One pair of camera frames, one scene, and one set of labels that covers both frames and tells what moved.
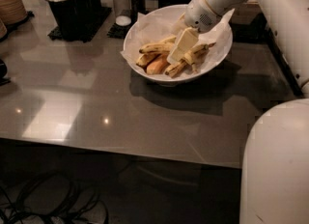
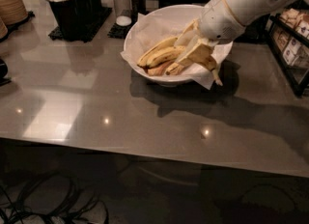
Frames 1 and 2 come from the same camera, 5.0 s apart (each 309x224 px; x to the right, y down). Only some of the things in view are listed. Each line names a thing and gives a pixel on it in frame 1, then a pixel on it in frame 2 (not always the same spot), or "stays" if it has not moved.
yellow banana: [161, 46] to [203, 55]
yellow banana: [144, 59] stays
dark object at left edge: [3, 71] stays
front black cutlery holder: [68, 14] stays
